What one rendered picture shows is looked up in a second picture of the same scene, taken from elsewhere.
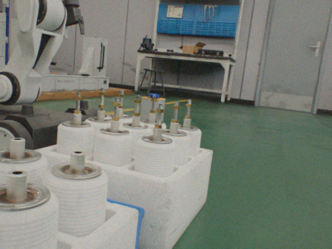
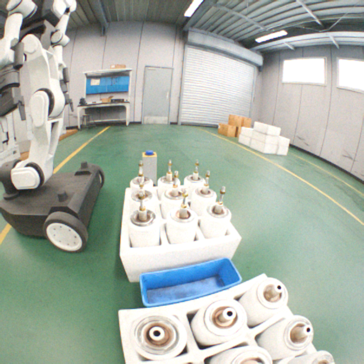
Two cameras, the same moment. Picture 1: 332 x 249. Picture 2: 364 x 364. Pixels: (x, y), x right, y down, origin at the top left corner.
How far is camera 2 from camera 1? 62 cm
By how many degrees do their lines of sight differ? 40
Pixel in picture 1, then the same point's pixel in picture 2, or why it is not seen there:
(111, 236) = not seen: hidden behind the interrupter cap
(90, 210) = not seen: hidden behind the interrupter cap
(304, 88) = (163, 113)
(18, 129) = (69, 220)
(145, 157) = (220, 228)
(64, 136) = (145, 235)
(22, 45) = (38, 137)
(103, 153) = (185, 236)
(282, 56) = (152, 98)
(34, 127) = (76, 210)
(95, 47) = not seen: hidden behind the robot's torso
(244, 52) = (133, 98)
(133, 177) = (217, 244)
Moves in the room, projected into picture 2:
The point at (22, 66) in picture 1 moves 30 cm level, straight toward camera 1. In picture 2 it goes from (40, 155) to (55, 170)
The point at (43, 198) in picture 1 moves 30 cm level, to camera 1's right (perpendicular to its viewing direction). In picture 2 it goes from (305, 322) to (330, 247)
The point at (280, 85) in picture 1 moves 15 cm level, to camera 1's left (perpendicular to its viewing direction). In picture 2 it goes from (152, 112) to (148, 112)
